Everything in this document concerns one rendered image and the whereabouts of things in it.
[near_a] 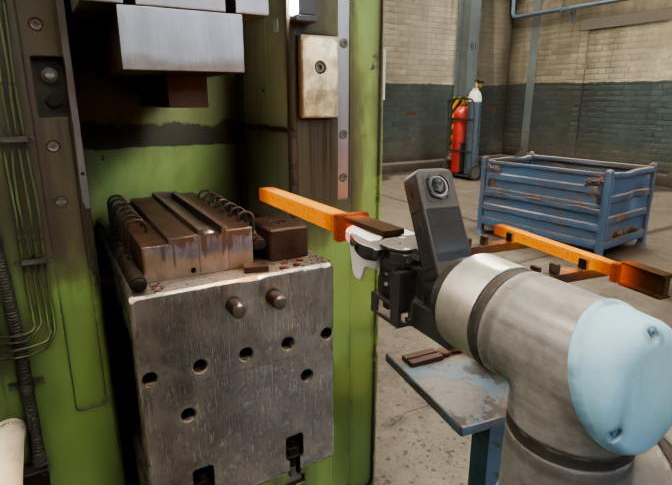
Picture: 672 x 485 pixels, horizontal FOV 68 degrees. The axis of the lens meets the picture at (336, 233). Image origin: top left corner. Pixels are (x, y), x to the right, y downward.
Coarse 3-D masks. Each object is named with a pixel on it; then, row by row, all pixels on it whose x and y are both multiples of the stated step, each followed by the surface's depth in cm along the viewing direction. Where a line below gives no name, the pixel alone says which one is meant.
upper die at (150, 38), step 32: (96, 32) 101; (128, 32) 77; (160, 32) 80; (192, 32) 82; (224, 32) 85; (96, 64) 108; (128, 64) 78; (160, 64) 81; (192, 64) 83; (224, 64) 86
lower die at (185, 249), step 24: (168, 192) 125; (192, 192) 130; (144, 216) 107; (168, 216) 104; (216, 216) 103; (144, 240) 90; (168, 240) 88; (192, 240) 90; (216, 240) 92; (240, 240) 94; (144, 264) 87; (168, 264) 89; (192, 264) 91; (216, 264) 93; (240, 264) 96
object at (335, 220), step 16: (272, 192) 85; (288, 192) 85; (288, 208) 79; (304, 208) 73; (320, 208) 71; (320, 224) 69; (336, 224) 63; (352, 224) 61; (368, 224) 59; (384, 224) 59; (336, 240) 64
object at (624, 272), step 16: (528, 240) 113; (544, 240) 109; (560, 256) 105; (576, 256) 101; (592, 256) 98; (608, 272) 94; (624, 272) 92; (640, 272) 89; (656, 272) 86; (640, 288) 89; (656, 288) 87
